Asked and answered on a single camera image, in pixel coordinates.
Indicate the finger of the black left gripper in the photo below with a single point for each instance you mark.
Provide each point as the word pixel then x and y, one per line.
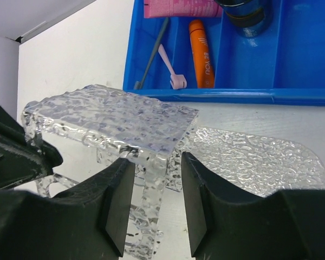
pixel 19 162

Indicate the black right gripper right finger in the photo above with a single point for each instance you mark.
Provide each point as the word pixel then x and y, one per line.
pixel 227 222

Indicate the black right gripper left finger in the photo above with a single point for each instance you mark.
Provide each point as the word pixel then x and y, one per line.
pixel 87 221

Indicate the clear textured acrylic stand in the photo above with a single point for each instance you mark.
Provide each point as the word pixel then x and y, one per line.
pixel 143 130

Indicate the blue tinted cup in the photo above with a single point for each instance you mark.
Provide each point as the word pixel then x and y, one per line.
pixel 250 17

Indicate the clear textured oval tray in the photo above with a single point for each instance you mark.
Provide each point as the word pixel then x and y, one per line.
pixel 258 164

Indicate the grey toothbrush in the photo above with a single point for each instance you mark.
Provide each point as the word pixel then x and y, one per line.
pixel 153 54

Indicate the pink toothbrush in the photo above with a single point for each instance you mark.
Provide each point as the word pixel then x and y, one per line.
pixel 177 81

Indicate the orange toothpaste tube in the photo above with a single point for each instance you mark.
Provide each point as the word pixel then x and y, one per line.
pixel 204 73

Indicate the pink toothpaste tube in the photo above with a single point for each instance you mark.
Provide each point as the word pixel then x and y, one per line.
pixel 181 8

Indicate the blue plastic divided bin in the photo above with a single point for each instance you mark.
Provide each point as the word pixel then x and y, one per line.
pixel 284 65

